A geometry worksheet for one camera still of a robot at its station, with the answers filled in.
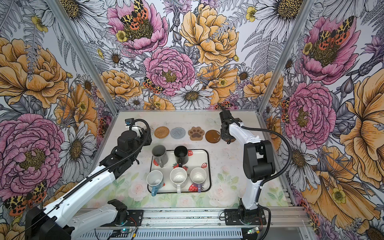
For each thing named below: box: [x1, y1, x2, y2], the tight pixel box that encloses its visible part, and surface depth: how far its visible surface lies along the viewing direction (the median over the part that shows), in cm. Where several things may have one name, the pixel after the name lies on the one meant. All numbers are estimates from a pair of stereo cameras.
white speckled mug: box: [169, 167, 188, 194], surface depth 81 cm
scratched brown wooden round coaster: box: [205, 129, 221, 144], surface depth 108 cm
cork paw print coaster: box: [188, 126, 205, 141], surface depth 111 cm
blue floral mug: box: [146, 169, 164, 197], surface depth 81 cm
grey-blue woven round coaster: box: [170, 127, 186, 140], surface depth 110 cm
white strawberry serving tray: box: [146, 149, 212, 197], surface depth 87 cm
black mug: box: [174, 145, 189, 168], surface depth 92 cm
